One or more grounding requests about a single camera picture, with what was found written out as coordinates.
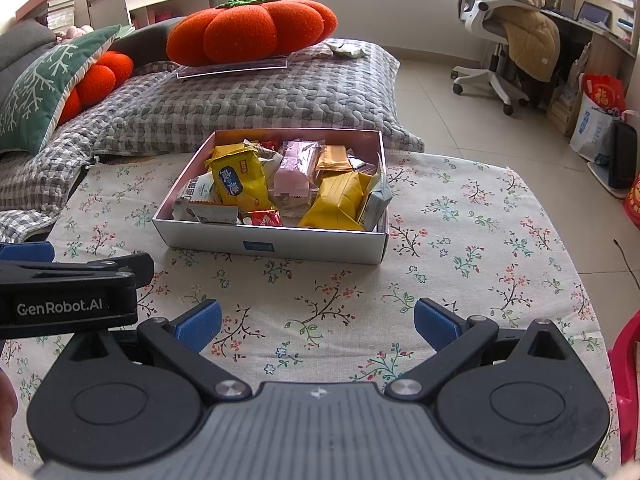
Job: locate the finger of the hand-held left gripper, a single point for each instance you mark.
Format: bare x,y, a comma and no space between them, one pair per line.
25,251
125,267

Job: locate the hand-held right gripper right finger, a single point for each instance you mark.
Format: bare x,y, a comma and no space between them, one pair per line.
437,325

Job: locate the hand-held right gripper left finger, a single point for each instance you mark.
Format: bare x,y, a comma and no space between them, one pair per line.
199,326

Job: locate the crinkled white snack packet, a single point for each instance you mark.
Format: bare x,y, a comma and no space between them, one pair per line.
200,190

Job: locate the red candy packet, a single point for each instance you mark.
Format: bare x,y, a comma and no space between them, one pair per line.
262,218
269,145

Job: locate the clear blue-white snack packet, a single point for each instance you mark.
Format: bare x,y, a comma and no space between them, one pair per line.
375,207

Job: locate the pink cardboard box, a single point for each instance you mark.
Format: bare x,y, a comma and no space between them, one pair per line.
310,247

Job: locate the yellow blue-label snack packet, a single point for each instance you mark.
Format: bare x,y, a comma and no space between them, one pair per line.
240,180

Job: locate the small brown candy packet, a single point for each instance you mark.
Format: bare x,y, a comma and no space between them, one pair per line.
292,205

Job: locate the large yellow snack packet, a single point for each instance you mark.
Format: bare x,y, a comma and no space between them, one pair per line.
335,200

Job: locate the white printed snack packet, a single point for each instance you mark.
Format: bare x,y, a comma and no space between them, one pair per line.
270,162

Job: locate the pink snack packet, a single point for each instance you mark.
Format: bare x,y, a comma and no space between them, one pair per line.
297,165

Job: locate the plain golden snack packet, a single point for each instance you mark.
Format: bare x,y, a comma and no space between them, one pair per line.
332,157

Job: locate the person's left forearm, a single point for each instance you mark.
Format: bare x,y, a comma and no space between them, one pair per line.
5,415

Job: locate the floral tablecloth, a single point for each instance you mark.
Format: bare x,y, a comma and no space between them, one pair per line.
450,260

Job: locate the green leaf-pattern cushion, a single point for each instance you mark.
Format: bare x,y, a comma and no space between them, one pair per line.
45,85

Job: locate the small orange pumpkin cushion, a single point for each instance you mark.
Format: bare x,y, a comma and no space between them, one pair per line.
102,82

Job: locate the red plastic stool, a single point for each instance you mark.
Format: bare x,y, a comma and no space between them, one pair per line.
627,375

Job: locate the white floor tray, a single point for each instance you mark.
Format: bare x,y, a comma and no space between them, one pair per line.
600,175

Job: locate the pink plush toy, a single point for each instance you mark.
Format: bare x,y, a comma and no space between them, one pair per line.
72,34

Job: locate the clear plastic tray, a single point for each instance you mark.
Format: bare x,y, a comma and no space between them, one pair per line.
235,67

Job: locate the grey checked blanket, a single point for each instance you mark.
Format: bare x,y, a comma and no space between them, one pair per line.
275,95

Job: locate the red plastic bag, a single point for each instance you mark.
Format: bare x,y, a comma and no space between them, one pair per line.
634,200

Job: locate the stack of books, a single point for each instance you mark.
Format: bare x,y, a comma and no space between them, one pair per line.
47,7

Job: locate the white blue-print bag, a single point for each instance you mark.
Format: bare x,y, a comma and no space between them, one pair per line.
592,132

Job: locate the large orange pumpkin cushion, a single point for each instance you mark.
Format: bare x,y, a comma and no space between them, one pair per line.
250,30

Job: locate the red gift bag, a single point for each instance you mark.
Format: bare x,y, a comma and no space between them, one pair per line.
605,92

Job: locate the white wrapped packet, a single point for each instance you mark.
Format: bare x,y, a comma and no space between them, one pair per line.
347,50

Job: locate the white office chair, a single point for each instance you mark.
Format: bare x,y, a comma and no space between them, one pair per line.
480,15

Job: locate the tan padded coat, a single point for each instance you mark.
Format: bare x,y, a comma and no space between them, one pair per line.
525,20

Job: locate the wooden desk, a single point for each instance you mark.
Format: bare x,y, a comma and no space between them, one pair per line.
605,45

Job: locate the laptop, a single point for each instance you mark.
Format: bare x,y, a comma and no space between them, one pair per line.
594,14

